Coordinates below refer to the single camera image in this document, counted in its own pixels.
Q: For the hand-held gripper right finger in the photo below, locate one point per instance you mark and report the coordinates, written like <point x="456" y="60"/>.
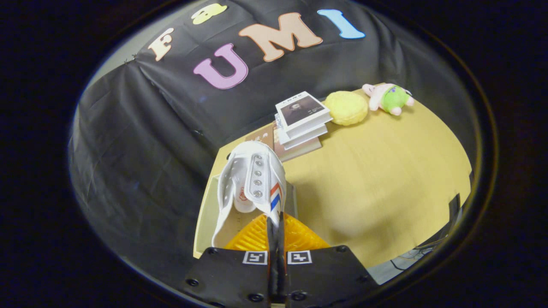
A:
<point x="325" y="278"/>

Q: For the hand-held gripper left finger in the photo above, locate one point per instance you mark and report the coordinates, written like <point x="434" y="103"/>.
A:
<point x="231" y="278"/>

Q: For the grey fabric storage box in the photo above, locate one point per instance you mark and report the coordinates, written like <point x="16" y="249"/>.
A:
<point x="203" y="222"/>

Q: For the white sneaker shoe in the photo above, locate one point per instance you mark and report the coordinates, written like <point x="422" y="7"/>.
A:
<point x="252" y="162"/>

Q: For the thick brown-edged book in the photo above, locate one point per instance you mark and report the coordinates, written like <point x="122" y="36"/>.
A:
<point x="302" y="150"/>

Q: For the plain white book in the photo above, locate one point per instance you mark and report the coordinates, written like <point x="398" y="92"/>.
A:
<point x="306" y="137"/>

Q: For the brown cover book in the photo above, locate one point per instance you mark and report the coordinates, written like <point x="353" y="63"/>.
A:
<point x="261" y="137"/>

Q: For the dark equipment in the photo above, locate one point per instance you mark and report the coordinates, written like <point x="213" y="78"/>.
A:
<point x="454" y="209"/>

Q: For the black backdrop cloth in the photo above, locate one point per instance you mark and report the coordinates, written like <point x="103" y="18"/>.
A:
<point x="128" y="149"/>

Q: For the white book with portrait cover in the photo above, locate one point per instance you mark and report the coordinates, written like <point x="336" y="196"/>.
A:
<point x="302" y="113"/>

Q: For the yellow round plush toy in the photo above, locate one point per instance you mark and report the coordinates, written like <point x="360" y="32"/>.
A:
<point x="346" y="108"/>

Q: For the pink and green plush toy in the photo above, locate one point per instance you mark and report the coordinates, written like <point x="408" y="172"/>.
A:
<point x="389" y="98"/>

